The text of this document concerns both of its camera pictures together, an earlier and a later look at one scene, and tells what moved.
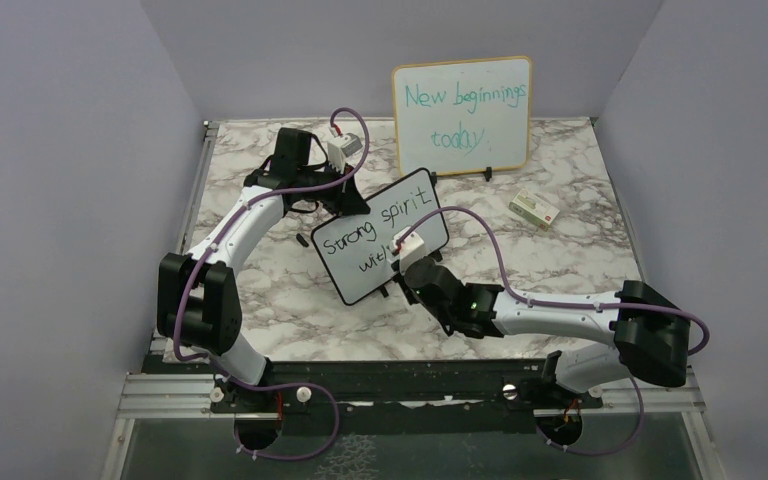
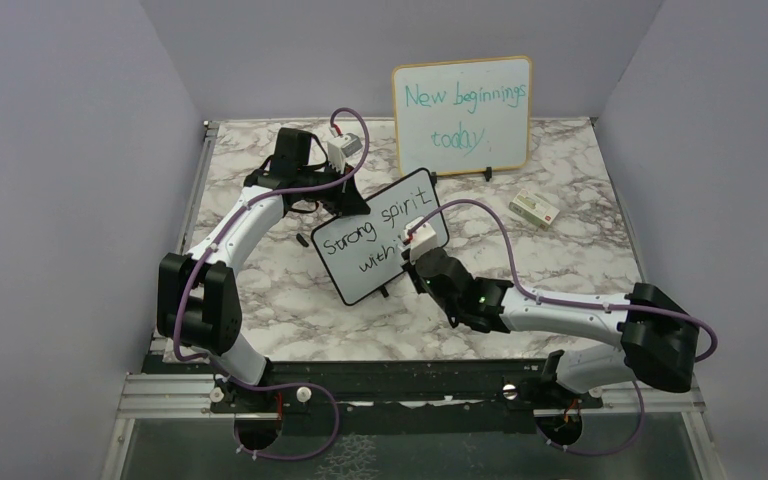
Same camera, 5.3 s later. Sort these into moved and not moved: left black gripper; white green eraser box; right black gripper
Moved: right black gripper
Not moved: white green eraser box; left black gripper
